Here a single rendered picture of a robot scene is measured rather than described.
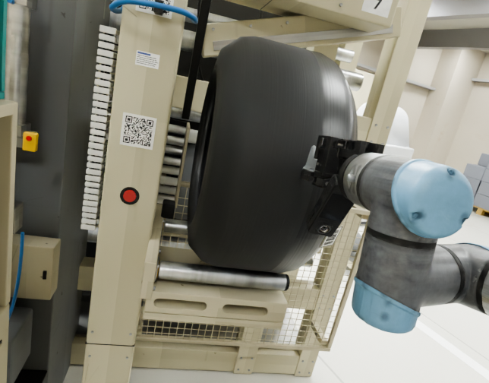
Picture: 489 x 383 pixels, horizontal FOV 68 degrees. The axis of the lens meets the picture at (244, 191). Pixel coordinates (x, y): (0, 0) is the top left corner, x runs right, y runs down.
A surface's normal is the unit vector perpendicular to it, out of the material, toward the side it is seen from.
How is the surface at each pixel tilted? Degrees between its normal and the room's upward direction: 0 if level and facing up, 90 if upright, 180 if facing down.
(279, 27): 90
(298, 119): 62
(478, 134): 90
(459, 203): 83
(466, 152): 90
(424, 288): 79
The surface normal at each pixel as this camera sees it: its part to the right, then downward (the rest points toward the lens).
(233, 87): -0.46, -0.37
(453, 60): -0.85, -0.04
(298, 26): 0.16, 0.30
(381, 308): -0.48, 0.11
